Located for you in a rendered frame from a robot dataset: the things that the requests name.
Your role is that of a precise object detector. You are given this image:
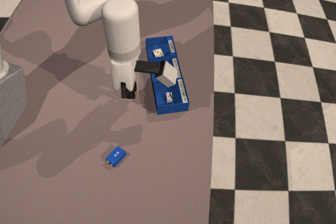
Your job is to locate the blue nine-volt battery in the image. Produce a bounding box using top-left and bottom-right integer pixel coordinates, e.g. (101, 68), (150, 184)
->
(106, 146), (126, 167)

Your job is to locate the blue three-compartment bin rack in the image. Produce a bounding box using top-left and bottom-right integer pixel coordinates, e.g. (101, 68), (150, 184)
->
(145, 36), (189, 115)

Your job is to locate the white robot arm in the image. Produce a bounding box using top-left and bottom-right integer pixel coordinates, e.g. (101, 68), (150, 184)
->
(0, 0), (178, 87)

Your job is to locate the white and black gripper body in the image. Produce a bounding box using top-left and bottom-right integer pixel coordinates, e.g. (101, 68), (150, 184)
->
(109, 53), (140, 92)

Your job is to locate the cream domino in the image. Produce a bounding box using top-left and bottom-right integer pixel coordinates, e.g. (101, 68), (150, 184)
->
(153, 48), (164, 57)

